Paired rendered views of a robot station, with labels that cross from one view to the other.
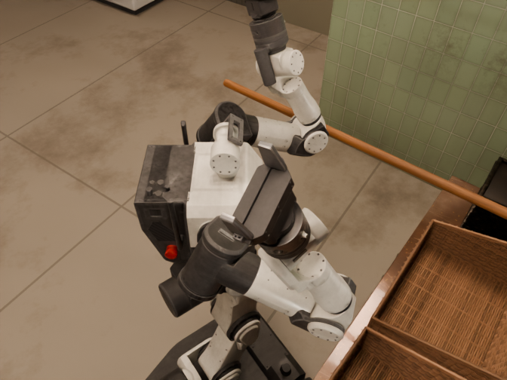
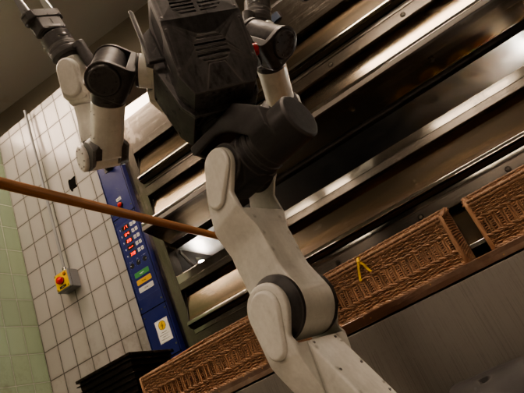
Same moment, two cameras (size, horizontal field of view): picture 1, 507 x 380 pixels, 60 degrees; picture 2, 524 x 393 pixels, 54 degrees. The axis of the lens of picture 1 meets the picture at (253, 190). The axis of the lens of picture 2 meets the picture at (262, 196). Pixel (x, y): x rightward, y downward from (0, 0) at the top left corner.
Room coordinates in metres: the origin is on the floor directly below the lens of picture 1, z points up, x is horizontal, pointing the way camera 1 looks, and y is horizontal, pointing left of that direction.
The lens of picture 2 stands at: (1.08, 1.14, 0.40)
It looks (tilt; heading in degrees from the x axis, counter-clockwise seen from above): 23 degrees up; 251
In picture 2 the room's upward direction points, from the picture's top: 24 degrees counter-clockwise
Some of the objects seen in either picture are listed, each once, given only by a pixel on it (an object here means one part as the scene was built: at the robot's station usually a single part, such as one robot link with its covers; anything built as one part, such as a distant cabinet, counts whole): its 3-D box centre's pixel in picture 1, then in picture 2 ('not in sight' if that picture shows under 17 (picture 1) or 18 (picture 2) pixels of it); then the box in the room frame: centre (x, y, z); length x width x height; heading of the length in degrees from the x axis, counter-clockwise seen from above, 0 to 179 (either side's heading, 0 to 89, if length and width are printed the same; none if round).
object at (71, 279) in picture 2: not in sight; (67, 281); (1.33, -1.51, 1.46); 0.10 x 0.07 x 0.10; 142
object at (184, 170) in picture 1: (206, 206); (202, 68); (0.74, 0.12, 1.26); 0.34 x 0.30 x 0.36; 0
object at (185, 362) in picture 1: (209, 368); not in sight; (0.67, 0.19, 0.28); 0.21 x 0.20 x 0.13; 125
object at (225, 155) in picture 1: (225, 151); not in sight; (0.73, 0.06, 1.46); 0.10 x 0.07 x 0.09; 0
